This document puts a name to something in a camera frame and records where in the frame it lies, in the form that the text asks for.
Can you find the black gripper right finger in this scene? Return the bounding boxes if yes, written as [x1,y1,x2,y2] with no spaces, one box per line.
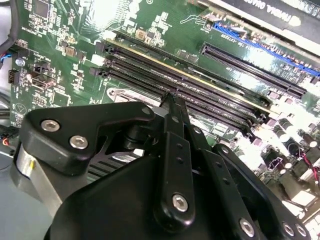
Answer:
[177,98,313,240]

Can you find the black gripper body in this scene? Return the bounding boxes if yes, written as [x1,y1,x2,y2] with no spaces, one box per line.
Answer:
[43,148,241,240]

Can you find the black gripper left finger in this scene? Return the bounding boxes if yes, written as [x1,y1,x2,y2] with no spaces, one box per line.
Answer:
[19,91,196,228]

